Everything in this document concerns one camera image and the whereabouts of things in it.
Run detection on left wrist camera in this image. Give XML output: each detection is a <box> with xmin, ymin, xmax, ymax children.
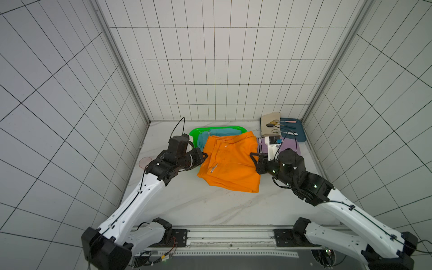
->
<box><xmin>168</xmin><ymin>134</ymin><xmax>190</xmax><ymax>156</ymax></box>

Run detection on aluminium mounting rail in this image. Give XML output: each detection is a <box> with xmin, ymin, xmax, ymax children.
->
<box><xmin>144</xmin><ymin>226</ymin><xmax>320</xmax><ymax>250</ymax></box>

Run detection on dark spoon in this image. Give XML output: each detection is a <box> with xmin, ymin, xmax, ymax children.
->
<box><xmin>266</xmin><ymin>122</ymin><xmax>280</xmax><ymax>128</ymax></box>

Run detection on purple pants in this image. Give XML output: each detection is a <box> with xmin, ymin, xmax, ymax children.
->
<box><xmin>256</xmin><ymin>138</ymin><xmax>301</xmax><ymax>155</ymax></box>

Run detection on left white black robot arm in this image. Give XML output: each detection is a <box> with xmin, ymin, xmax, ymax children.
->
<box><xmin>81</xmin><ymin>147</ymin><xmax>208</xmax><ymax>270</ymax></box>

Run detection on dark blue tray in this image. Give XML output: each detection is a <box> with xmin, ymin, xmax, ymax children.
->
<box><xmin>279</xmin><ymin>118</ymin><xmax>307</xmax><ymax>142</ymax></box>

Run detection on green plastic basket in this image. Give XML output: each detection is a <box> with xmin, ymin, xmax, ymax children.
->
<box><xmin>189</xmin><ymin>127</ymin><xmax>247</xmax><ymax>151</ymax></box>

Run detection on orange pants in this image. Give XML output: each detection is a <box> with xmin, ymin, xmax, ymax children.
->
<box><xmin>197</xmin><ymin>132</ymin><xmax>261</xmax><ymax>193</ymax></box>

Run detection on teal pants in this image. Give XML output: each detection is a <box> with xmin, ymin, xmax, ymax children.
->
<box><xmin>196</xmin><ymin>128</ymin><xmax>242</xmax><ymax>152</ymax></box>

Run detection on pink plastic cup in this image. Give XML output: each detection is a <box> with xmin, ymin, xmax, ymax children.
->
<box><xmin>138</xmin><ymin>156</ymin><xmax>153</xmax><ymax>169</ymax></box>

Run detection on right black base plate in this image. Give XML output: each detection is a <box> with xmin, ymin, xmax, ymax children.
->
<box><xmin>273</xmin><ymin>228</ymin><xmax>313</xmax><ymax>247</ymax></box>

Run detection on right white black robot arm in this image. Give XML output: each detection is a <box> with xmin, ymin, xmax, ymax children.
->
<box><xmin>250</xmin><ymin>148</ymin><xmax>418</xmax><ymax>270</ymax></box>

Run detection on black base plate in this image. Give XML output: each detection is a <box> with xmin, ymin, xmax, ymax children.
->
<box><xmin>165</xmin><ymin>229</ymin><xmax>189</xmax><ymax>248</ymax></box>
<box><xmin>273</xmin><ymin>228</ymin><xmax>313</xmax><ymax>247</ymax></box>

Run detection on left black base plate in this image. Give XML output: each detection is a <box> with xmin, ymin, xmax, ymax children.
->
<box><xmin>165</xmin><ymin>229</ymin><xmax>189</xmax><ymax>248</ymax></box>

